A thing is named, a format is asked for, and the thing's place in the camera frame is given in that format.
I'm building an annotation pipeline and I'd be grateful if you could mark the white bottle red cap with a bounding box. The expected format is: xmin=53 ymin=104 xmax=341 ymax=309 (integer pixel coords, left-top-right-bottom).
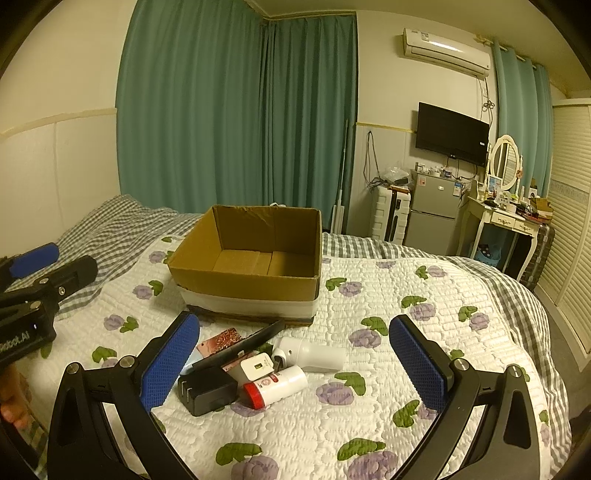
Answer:
xmin=242 ymin=366 xmax=308 ymax=410

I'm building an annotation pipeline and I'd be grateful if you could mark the black power adapter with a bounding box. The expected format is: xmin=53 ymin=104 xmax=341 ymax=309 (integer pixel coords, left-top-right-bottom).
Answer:
xmin=177 ymin=366 xmax=238 ymax=417

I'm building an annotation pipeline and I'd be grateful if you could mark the white suitcase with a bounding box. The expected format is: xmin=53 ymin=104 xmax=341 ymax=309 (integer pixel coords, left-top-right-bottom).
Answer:
xmin=370 ymin=186 xmax=412 ymax=245

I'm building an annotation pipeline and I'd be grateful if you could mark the white charger plug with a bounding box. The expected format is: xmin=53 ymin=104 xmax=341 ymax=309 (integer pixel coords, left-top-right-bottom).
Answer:
xmin=228 ymin=353 xmax=274 ymax=386

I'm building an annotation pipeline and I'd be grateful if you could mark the green curtain right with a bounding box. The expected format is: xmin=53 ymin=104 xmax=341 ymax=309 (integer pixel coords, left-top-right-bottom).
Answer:
xmin=492 ymin=42 xmax=553 ymax=196

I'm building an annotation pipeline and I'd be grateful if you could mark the white cylinder device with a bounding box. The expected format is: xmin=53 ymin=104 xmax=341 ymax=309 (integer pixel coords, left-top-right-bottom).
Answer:
xmin=270 ymin=337 xmax=346 ymax=372

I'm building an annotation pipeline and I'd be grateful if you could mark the white air conditioner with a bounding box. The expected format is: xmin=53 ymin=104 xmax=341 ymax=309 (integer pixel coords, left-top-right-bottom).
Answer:
xmin=403 ymin=28 xmax=491 ymax=79

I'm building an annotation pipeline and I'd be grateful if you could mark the brown cardboard box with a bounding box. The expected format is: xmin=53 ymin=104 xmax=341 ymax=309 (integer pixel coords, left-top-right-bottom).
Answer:
xmin=167 ymin=205 xmax=322 ymax=326

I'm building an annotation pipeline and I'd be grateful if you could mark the white louvered wardrobe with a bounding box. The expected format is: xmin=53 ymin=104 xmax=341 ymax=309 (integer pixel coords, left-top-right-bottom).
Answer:
xmin=536 ymin=98 xmax=590 ymax=369

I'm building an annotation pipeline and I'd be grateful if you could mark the oval white mirror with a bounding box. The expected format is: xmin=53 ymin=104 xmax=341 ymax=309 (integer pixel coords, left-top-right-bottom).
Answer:
xmin=487 ymin=134 xmax=523 ymax=192

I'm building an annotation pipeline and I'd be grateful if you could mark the green curtain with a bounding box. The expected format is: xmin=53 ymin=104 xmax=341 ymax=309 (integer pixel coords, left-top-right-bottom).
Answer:
xmin=116 ymin=1 xmax=358 ymax=220
xmin=492 ymin=42 xmax=553 ymax=196

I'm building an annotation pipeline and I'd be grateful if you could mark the black remote control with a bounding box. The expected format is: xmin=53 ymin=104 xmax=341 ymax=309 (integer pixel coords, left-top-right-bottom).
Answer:
xmin=187 ymin=320 xmax=286 ymax=373

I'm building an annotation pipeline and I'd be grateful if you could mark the white floral quilt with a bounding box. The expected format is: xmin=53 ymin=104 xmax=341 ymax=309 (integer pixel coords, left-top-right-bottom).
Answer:
xmin=13 ymin=232 xmax=555 ymax=480

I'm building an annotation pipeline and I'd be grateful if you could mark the silver mini fridge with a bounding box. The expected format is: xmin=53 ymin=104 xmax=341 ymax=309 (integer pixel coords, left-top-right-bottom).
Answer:
xmin=404 ymin=173 xmax=462 ymax=255

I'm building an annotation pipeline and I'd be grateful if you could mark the white floor mop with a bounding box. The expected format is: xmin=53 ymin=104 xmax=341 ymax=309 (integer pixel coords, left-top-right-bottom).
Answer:
xmin=331 ymin=120 xmax=349 ymax=234

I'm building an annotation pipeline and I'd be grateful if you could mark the person left hand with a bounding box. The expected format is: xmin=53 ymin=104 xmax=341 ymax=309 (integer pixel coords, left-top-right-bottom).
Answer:
xmin=0 ymin=364 xmax=30 ymax=429

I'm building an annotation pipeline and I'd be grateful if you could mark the green curtain left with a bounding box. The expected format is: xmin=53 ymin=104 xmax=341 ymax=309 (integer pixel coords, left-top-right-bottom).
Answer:
xmin=116 ymin=1 xmax=358 ymax=220

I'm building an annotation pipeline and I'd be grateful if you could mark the white dressing table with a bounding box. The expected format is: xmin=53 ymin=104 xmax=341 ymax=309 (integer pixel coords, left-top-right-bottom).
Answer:
xmin=456 ymin=197 xmax=540 ymax=281

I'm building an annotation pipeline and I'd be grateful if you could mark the red floral phone case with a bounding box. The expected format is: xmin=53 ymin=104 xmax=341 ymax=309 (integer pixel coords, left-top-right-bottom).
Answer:
xmin=193 ymin=328 xmax=253 ymax=372

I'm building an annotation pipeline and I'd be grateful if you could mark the black wall television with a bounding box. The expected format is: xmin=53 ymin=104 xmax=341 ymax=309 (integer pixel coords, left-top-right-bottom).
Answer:
xmin=416 ymin=102 xmax=490 ymax=167

